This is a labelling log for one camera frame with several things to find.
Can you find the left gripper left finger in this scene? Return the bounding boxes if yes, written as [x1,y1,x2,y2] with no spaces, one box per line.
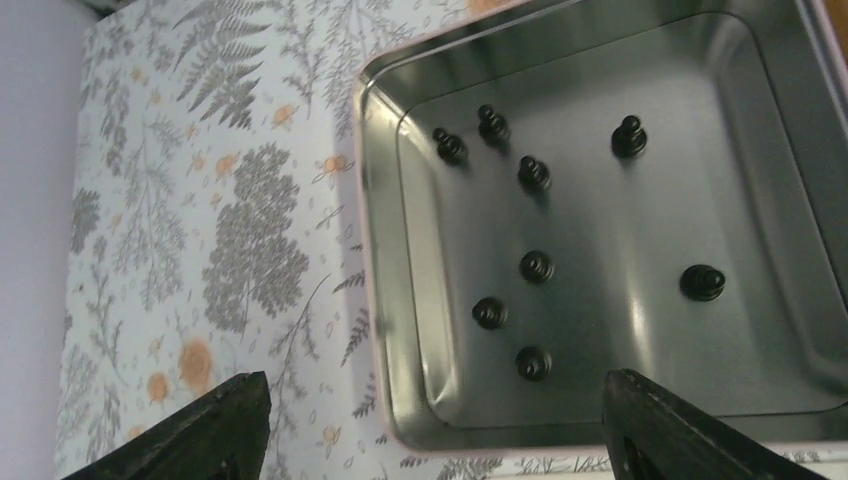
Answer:
[68,371,271,480]

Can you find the silver tin with pawns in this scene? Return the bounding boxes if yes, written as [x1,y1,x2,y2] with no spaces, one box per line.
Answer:
[354,1,847,452]

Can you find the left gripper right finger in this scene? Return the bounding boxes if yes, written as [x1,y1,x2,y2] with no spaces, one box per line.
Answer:
[602,369,822,480]

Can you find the black pawn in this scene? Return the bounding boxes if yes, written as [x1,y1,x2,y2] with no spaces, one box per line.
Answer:
[611,115,648,159]
[679,264,726,302]
[519,250,555,284]
[515,346,552,382]
[472,297,508,330]
[432,127,468,165]
[477,104,511,146]
[517,155,551,192]

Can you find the floral table mat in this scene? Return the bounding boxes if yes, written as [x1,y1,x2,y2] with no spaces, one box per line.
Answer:
[55,1,611,479]

